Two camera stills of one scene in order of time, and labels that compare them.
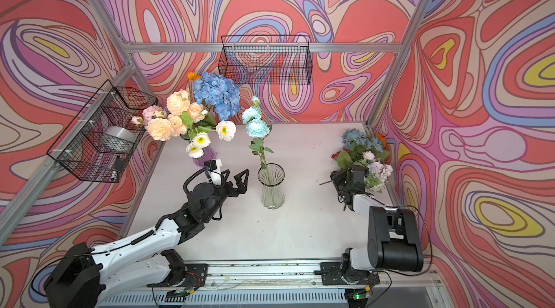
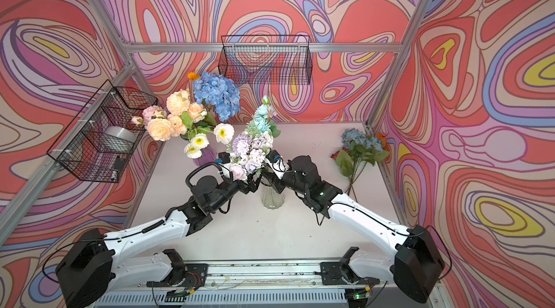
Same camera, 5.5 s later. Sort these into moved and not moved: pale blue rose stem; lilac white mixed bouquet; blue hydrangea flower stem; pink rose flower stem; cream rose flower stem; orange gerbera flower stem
Moved: lilac white mixed bouquet; pale blue rose stem
Not moved: blue hydrangea flower stem; pink rose flower stem; orange gerbera flower stem; cream rose flower stem
